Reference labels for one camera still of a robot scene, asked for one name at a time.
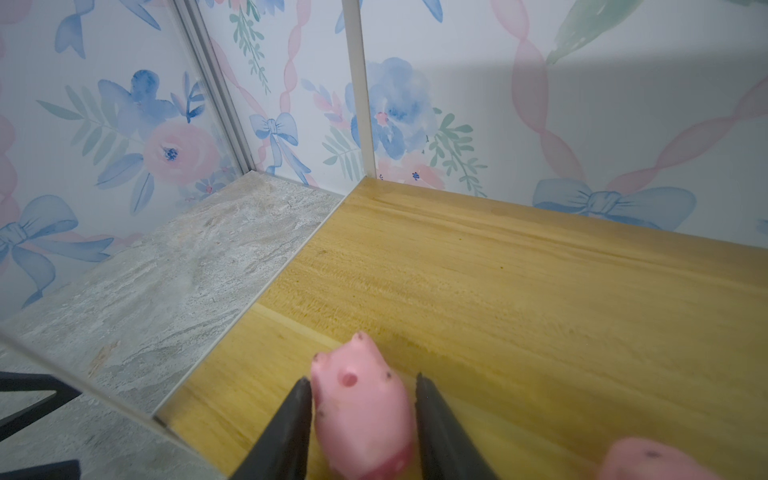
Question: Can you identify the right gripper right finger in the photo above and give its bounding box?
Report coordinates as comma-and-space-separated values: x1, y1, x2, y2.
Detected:
415, 373, 498, 480

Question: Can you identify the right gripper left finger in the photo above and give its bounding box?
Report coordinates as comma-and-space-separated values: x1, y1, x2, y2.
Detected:
230, 377, 313, 480

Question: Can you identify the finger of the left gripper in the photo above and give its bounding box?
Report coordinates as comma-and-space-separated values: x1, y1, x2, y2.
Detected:
0, 460, 81, 480
1, 372, 82, 441

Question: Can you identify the left aluminium corner post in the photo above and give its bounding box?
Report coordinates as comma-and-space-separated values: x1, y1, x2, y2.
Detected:
171, 0, 255, 174

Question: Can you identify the pink toy pig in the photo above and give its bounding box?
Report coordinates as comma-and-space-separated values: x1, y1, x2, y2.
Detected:
597, 438, 720, 480
311, 332, 415, 479

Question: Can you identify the wooden two-tier shelf white frame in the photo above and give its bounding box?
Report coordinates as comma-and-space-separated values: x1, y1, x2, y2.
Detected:
1, 1, 767, 479

